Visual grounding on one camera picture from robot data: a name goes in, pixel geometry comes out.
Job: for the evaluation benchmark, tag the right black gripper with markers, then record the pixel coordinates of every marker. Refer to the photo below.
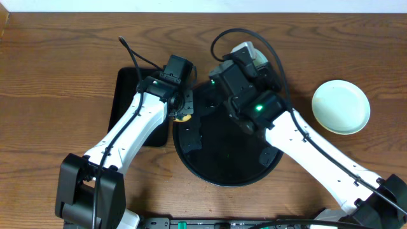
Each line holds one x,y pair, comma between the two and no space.
267,74

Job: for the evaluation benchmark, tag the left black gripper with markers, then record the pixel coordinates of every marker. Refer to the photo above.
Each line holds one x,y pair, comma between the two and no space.
187,104

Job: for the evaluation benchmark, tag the yellow green scrub sponge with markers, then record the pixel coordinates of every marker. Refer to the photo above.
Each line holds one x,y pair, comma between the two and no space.
182,118

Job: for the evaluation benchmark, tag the light blue plate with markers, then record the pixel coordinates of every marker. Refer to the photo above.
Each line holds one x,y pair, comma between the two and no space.
341,107
255,55

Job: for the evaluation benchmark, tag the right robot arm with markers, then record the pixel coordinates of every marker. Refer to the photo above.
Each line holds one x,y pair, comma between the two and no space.
363,196

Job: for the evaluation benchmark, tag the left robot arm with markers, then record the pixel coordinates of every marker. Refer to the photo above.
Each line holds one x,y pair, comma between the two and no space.
91,189

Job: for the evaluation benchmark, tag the black rectangular tray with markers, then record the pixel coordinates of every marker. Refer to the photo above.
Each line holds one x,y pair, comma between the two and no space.
125,90

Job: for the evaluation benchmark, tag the black round tray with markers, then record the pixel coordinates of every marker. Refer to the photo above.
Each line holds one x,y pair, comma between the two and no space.
215,149

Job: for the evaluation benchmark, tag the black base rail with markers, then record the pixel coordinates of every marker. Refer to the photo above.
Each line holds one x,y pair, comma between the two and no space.
166,223

